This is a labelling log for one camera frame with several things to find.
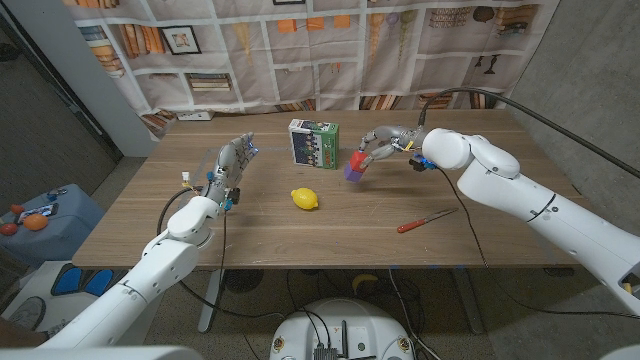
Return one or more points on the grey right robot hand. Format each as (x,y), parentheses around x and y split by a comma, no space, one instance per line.
(395,135)

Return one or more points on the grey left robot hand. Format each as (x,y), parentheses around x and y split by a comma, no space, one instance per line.
(227,165)

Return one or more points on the red magnetic block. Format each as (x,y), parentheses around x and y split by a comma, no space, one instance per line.
(357,161)

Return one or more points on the purple magnetic block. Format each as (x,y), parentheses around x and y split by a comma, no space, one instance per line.
(352,175)

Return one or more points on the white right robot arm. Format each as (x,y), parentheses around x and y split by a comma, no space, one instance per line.
(550,215)

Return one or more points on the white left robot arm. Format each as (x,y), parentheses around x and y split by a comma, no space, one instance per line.
(160,265)

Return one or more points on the green printed package box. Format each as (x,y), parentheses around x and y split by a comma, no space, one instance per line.
(312,145)

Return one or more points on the yellow toy lemon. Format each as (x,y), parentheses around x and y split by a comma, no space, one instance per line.
(304,198)

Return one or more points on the orange toy fruit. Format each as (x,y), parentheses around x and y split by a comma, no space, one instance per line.
(35,222)

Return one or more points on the red toy fruit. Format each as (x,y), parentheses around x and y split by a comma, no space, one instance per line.
(8,229)

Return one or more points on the white power strip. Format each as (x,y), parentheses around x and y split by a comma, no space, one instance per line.
(195,116)

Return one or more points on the printed bookshelf backdrop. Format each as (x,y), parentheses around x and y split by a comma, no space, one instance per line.
(350,65)

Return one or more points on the black round fan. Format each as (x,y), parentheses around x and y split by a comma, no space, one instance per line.
(242,281)

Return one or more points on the white table leg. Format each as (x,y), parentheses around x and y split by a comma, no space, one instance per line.
(209,305)

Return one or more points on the yellow banana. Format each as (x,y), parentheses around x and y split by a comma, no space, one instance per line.
(364,280)

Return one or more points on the blue-grey storage box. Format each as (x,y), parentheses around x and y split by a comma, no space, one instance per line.
(65,235)

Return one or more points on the grey table leg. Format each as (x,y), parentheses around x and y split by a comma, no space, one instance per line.
(470,305)

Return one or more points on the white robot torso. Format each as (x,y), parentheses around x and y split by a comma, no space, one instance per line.
(345,325)

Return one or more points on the white mat with blue footprints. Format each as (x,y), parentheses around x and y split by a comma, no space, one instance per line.
(50,285)

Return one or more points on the grey sneaker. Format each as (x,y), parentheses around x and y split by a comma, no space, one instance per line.
(27,312)

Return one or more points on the person's brown trouser leg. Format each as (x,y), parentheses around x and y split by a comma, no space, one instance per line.
(20,337)

